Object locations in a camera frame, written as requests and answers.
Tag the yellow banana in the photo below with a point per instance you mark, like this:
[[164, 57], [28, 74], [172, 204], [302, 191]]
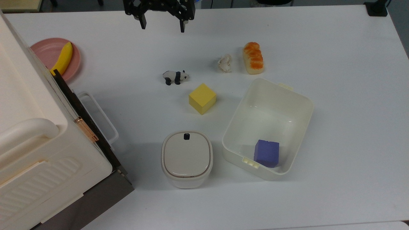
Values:
[[64, 58]]

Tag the cream lidded trash can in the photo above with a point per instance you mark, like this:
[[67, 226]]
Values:
[[187, 158]]

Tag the toy panda figure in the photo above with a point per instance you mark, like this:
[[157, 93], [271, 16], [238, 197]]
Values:
[[175, 76]]

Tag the purple cube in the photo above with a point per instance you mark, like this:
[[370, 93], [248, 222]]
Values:
[[267, 153]]

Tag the orange-topped bread loaf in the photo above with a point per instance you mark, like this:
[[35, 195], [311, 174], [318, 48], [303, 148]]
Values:
[[253, 58]]

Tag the cream plastic storage box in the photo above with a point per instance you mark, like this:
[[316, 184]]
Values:
[[35, 150]]

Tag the cream plastic basket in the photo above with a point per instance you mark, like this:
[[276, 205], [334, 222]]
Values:
[[271, 105]]

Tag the crumpled white paper lump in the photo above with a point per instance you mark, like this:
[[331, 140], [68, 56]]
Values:
[[225, 63]]

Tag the yellow cube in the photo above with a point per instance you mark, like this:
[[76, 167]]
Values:
[[202, 98]]

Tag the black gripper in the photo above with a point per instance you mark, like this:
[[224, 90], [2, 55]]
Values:
[[159, 5]]

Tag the copper latch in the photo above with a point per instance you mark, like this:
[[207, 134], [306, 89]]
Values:
[[86, 129]]

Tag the black clamp mount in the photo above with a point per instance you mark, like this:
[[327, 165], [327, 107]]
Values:
[[376, 8]]

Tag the wooden side table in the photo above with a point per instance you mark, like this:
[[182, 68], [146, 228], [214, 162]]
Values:
[[19, 4]]

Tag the pink plate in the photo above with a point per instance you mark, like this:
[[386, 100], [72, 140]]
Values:
[[48, 54]]

